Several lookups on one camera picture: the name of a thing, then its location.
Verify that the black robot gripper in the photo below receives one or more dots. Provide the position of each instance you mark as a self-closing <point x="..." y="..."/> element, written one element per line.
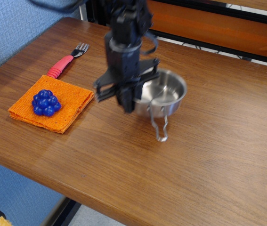
<point x="126" y="73"/>

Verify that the red handled black fork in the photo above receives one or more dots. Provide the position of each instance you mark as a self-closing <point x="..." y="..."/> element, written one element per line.
<point x="56" y="70"/>

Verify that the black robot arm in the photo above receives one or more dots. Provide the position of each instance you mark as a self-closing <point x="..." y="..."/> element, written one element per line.
<point x="129" y="37"/>

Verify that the orange folded cloth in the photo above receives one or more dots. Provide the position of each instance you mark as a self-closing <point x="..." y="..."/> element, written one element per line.
<point x="73" y="100"/>

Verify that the silver metal pan with handle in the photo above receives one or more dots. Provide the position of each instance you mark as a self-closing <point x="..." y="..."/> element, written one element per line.
<point x="160" y="98"/>

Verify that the black table leg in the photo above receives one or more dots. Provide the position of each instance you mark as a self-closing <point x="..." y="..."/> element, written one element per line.
<point x="62" y="213"/>

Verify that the blue toy berry cluster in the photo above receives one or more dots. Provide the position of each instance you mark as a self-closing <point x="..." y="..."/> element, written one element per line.
<point x="45" y="103"/>

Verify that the black metal frame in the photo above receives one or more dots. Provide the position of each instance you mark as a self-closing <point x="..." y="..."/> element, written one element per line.
<point x="218" y="14"/>

